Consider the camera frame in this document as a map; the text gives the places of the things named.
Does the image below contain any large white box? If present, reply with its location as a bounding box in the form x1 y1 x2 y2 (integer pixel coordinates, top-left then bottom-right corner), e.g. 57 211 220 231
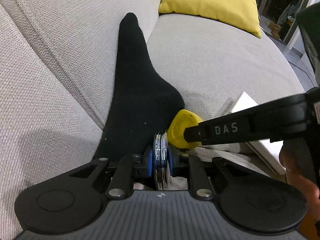
226 92 286 176

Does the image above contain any person right hand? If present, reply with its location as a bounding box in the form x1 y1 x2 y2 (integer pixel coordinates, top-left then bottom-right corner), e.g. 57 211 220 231
279 142 319 239

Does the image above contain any black sock left foot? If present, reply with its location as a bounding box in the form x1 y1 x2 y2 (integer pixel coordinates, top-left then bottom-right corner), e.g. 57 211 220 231
93 12 185 161

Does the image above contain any yellow cushion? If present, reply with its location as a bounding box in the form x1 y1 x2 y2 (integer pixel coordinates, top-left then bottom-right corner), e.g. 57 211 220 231
158 0 261 38

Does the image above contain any beige sofa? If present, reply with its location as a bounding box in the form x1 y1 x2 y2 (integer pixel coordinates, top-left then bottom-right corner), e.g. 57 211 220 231
1 0 304 239

